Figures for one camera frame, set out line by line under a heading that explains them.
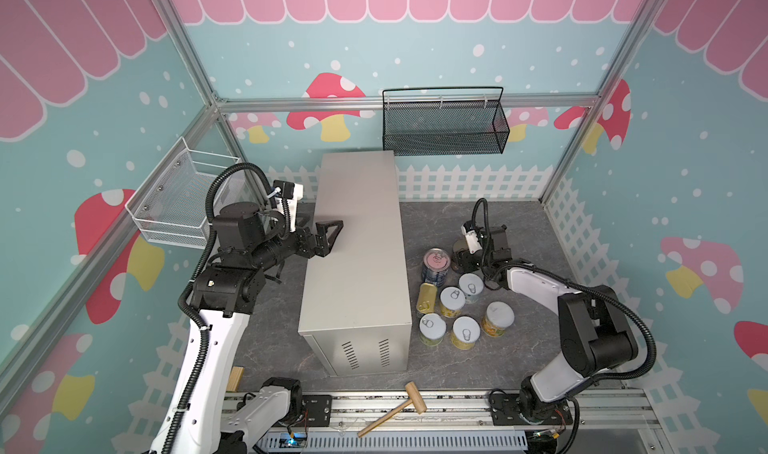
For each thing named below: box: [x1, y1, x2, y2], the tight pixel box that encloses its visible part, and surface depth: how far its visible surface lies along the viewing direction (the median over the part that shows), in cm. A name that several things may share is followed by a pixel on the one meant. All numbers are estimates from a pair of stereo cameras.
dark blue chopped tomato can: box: [451, 239, 470, 274], surface depth 87 cm
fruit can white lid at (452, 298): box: [440, 286, 466, 310], surface depth 91 cm
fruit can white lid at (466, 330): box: [450, 315, 481, 350], surface depth 84 cm
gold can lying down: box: [416, 282, 438, 314], surface depth 91 cm
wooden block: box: [226, 366, 245, 392], surface depth 81 cm
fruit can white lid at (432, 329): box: [419, 313, 447, 347], surface depth 85 cm
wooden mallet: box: [357, 381, 427, 438], surface depth 76 cm
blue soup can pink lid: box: [421, 247, 451, 288], surface depth 93 cm
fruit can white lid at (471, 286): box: [458, 273, 484, 304], surface depth 92 cm
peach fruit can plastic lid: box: [482, 301, 515, 338], surface depth 85 cm
